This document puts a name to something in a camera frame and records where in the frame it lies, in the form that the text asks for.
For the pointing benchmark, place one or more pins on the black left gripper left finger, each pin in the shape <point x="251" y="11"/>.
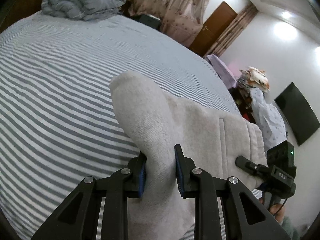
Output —
<point x="78" y="215"/>

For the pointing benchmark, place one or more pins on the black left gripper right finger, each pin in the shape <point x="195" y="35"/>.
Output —
<point x="224" y="208"/>

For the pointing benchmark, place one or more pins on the light grey pants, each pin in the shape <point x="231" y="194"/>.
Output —
<point x="156" y="121"/>

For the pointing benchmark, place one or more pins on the person's right hand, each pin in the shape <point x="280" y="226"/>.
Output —
<point x="278" y="212"/>

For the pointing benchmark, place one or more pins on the pile of clothes on chair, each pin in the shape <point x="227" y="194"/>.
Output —
<point x="249" y="92"/>

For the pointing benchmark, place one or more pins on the blue white striped bed sheet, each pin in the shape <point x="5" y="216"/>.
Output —
<point x="57" y="119"/>

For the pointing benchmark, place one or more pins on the purple cloth covered furniture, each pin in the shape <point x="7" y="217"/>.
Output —
<point x="222" y="71"/>

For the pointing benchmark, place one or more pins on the brown wooden door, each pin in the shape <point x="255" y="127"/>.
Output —
<point x="214" y="26"/>

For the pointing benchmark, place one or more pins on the floral beige curtain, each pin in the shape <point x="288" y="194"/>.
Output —
<point x="181" y="20"/>

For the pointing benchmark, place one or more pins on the black bedside box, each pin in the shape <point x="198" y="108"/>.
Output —
<point x="149" y="20"/>

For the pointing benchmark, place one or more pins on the black wall television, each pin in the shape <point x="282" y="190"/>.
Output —
<point x="298" y="113"/>

